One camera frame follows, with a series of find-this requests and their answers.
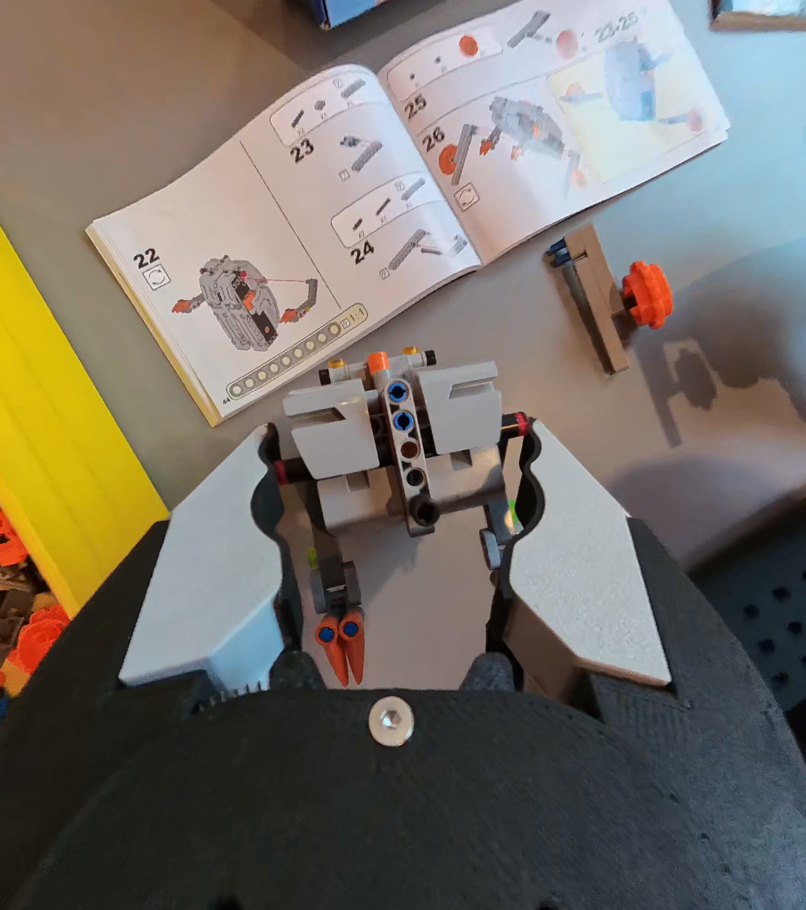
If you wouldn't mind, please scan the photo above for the grey toy robot model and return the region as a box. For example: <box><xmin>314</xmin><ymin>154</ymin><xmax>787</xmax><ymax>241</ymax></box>
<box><xmin>282</xmin><ymin>347</ymin><xmax>533</xmax><ymax>687</ymax></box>

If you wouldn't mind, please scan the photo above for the black perforated board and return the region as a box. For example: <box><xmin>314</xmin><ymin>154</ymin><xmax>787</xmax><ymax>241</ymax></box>
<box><xmin>683</xmin><ymin>473</ymin><xmax>806</xmax><ymax>712</ymax></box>

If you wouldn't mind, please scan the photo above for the small blue booklet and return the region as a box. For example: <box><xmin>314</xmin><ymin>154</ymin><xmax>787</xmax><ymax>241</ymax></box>
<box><xmin>712</xmin><ymin>0</ymin><xmax>806</xmax><ymax>33</ymax></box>

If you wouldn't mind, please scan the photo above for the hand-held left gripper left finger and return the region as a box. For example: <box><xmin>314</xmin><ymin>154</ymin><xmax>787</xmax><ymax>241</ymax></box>
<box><xmin>118</xmin><ymin>424</ymin><xmax>304</xmax><ymax>691</ymax></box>

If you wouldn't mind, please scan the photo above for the grey beam with orange gear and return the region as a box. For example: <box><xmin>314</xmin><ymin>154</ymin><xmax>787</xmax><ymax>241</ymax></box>
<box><xmin>543</xmin><ymin>224</ymin><xmax>674</xmax><ymax>375</ymax></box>

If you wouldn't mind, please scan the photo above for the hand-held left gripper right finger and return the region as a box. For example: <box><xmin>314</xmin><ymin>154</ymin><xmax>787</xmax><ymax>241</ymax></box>
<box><xmin>486</xmin><ymin>418</ymin><xmax>674</xmax><ymax>702</ymax></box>

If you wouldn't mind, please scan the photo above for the yellow plastic bin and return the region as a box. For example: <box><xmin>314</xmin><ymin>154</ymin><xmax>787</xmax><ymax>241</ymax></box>
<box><xmin>0</xmin><ymin>158</ymin><xmax>171</xmax><ymax>836</ymax></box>

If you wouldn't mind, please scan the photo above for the dark blue toy set box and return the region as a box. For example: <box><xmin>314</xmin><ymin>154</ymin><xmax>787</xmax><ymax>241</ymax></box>
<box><xmin>301</xmin><ymin>0</ymin><xmax>404</xmax><ymax>31</ymax></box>

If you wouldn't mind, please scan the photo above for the open instruction booklet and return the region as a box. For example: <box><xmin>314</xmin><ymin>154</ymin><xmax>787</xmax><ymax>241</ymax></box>
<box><xmin>85</xmin><ymin>0</ymin><xmax>731</xmax><ymax>428</ymax></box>

